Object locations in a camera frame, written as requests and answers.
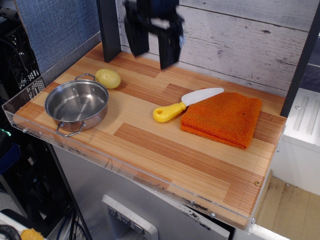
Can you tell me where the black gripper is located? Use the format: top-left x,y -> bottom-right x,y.
123,0 -> 186,70

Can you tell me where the yellow handled white toy knife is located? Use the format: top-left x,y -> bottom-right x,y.
152,87 -> 224,123

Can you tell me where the stainless steel pot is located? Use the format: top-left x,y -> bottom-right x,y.
44,73 -> 109,138

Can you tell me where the yellow toy potato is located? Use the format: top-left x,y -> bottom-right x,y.
95,68 -> 121,89

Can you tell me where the folded orange cloth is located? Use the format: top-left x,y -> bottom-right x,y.
180,92 -> 263,150

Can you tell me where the clear acrylic table guard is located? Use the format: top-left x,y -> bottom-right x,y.
6,44 -> 286,240

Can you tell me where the black plastic crate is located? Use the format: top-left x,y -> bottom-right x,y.
2,25 -> 41,89

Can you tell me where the silver toy fridge cabinet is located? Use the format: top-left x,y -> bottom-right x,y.
52,146 -> 235,240

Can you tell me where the white aluminium side unit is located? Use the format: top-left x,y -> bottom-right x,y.
270,88 -> 320,195

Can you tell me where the yellow object bottom left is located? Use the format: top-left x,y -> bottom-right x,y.
20,228 -> 45,240

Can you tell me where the dark left frame post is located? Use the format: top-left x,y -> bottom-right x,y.
96,0 -> 122,63

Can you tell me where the dark frame post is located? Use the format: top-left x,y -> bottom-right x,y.
96,0 -> 122,63
280,3 -> 320,118

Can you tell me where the dark right frame post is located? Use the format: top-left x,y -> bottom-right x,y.
280,3 -> 320,118

